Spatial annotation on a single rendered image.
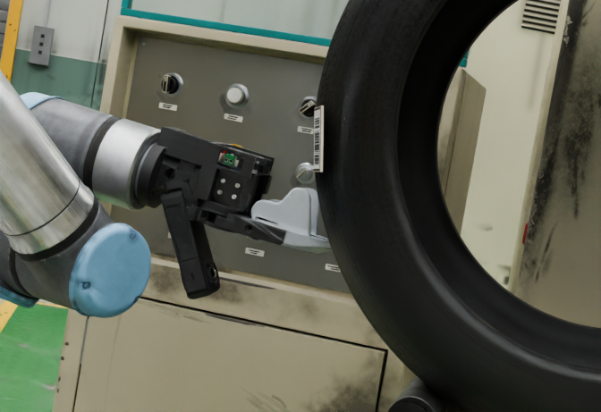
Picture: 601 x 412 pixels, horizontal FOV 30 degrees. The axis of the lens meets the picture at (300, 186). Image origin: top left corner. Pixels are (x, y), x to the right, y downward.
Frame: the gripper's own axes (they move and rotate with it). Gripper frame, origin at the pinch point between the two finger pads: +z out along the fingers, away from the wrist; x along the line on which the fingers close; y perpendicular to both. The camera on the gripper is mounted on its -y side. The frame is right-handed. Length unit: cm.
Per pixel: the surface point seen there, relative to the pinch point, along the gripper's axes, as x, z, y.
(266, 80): 57, -28, 15
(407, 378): 23.1, 9.6, -14.7
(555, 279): 25.7, 22.6, 1.9
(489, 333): -12.4, 18.6, -0.7
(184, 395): 51, -25, -35
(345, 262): -9.0, 4.1, 0.7
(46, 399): 266, -138, -120
